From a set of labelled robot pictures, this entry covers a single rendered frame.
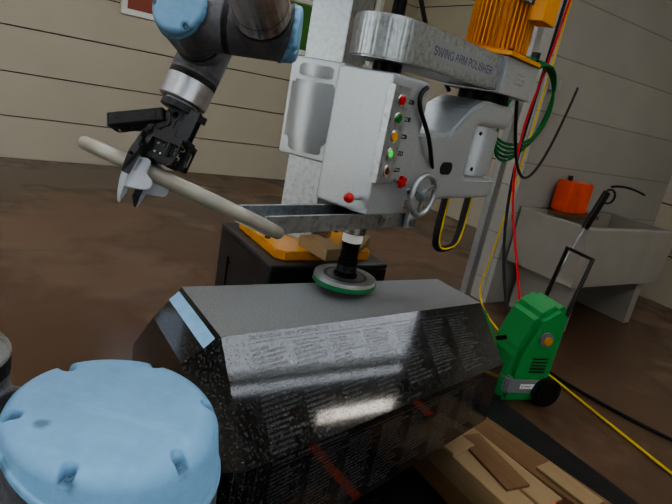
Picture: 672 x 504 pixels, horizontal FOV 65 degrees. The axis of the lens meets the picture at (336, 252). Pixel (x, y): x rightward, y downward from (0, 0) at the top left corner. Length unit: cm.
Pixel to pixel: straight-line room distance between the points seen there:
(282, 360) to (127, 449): 106
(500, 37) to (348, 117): 77
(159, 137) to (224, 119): 686
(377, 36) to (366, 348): 90
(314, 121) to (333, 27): 38
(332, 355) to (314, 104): 112
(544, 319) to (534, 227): 149
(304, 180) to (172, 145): 138
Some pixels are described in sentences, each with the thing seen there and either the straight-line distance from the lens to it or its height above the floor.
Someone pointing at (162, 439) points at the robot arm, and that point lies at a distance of 40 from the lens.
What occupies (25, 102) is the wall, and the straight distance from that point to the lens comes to 738.
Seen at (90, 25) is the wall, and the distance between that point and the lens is 740.
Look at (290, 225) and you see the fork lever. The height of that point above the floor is 108.
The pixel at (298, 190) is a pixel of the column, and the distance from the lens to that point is 237.
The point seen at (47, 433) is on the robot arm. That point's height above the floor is 120.
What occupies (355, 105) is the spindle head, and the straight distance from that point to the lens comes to 163.
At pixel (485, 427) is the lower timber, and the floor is 9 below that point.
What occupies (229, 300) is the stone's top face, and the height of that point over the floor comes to 80.
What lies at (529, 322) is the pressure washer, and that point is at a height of 47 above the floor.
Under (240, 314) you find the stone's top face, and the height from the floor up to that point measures 80.
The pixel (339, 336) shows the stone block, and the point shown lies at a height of 77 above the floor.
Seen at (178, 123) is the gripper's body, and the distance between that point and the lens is 104.
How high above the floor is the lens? 144
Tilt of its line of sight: 17 degrees down
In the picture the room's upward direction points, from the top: 11 degrees clockwise
